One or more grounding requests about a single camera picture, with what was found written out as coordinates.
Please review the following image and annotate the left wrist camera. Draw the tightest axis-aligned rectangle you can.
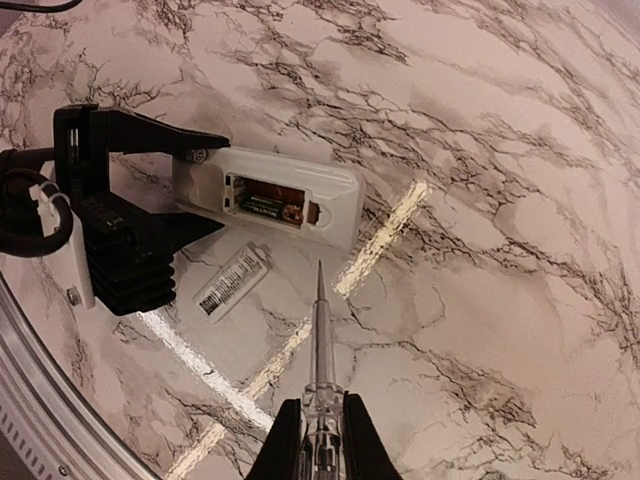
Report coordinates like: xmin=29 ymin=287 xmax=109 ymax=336
xmin=68 ymin=191 xmax=176 ymax=316

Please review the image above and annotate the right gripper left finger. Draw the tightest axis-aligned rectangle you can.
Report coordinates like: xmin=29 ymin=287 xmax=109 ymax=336
xmin=245 ymin=399 xmax=302 ymax=480

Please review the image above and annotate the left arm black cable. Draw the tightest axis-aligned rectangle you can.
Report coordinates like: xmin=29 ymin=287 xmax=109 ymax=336
xmin=0 ymin=147 xmax=76 ymax=259

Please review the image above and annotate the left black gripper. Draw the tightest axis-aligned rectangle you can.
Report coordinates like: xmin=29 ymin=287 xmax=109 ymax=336
xmin=53 ymin=104 xmax=231 ymax=268

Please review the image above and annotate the white battery cover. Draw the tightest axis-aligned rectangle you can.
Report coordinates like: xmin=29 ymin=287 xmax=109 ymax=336
xmin=193 ymin=242 xmax=273 ymax=323

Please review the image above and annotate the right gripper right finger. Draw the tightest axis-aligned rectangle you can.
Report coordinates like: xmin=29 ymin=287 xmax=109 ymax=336
xmin=342 ymin=392 xmax=400 ymax=480

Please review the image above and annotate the white remote control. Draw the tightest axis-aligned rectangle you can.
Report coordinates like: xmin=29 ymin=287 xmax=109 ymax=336
xmin=172 ymin=147 xmax=366 ymax=250

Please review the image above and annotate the front aluminium rail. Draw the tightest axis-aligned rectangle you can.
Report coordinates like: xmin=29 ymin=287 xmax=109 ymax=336
xmin=1 ymin=281 xmax=158 ymax=479

